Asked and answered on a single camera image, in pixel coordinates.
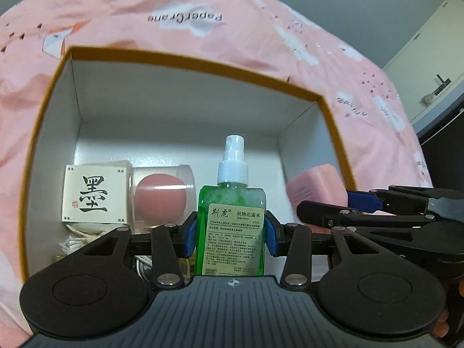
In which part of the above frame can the green spray bottle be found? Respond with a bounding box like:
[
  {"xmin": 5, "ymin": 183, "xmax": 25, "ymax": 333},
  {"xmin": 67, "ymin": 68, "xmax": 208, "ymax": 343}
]
[{"xmin": 195, "ymin": 134, "xmax": 268, "ymax": 277}]

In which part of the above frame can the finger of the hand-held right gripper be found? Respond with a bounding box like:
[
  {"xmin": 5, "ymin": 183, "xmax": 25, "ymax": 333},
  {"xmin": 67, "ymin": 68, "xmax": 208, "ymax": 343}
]
[
  {"xmin": 296, "ymin": 200, "xmax": 433, "ymax": 233},
  {"xmin": 345, "ymin": 185, "xmax": 436, "ymax": 214}
]

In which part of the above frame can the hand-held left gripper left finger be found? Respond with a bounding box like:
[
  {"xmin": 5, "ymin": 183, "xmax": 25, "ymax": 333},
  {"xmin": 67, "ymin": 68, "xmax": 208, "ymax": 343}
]
[{"xmin": 78, "ymin": 212, "xmax": 199, "ymax": 288}]

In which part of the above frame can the clear container with pink sponge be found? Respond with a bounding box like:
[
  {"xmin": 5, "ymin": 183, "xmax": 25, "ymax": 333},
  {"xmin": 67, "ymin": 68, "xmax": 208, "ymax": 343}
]
[{"xmin": 127, "ymin": 165, "xmax": 198, "ymax": 235}]

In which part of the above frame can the dark cabinet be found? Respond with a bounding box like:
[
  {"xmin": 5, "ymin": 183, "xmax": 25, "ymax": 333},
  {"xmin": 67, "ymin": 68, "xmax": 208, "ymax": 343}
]
[{"xmin": 416, "ymin": 109, "xmax": 464, "ymax": 190}]

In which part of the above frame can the pink cube box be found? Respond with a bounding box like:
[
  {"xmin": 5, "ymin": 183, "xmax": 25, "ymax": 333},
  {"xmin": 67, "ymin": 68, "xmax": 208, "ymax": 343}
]
[{"xmin": 286, "ymin": 163, "xmax": 347, "ymax": 213}]

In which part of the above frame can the white cable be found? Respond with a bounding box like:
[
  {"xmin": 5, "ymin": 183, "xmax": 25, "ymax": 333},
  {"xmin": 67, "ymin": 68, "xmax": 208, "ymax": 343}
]
[{"xmin": 57, "ymin": 222, "xmax": 132, "ymax": 259}]

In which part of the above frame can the person's right hand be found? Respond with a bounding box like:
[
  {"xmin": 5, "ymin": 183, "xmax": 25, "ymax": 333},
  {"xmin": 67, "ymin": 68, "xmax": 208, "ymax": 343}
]
[{"xmin": 433, "ymin": 277, "xmax": 464, "ymax": 338}]

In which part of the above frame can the white calligraphy box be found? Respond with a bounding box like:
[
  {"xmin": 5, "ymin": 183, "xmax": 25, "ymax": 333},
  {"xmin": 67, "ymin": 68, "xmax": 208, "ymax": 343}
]
[{"xmin": 60, "ymin": 159, "xmax": 133, "ymax": 225}]

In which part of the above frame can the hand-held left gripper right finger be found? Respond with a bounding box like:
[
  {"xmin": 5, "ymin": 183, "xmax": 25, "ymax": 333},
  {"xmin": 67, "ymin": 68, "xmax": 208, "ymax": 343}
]
[{"xmin": 265, "ymin": 211, "xmax": 393, "ymax": 286}]

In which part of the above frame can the white cardboard box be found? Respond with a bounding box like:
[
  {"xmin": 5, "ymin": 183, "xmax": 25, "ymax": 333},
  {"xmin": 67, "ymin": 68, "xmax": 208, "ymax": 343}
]
[{"xmin": 22, "ymin": 45, "xmax": 358, "ymax": 288}]

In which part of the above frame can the small black gadget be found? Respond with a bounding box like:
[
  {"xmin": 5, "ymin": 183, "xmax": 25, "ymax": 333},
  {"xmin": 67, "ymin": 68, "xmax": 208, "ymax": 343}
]
[{"xmin": 433, "ymin": 74, "xmax": 452, "ymax": 95}]

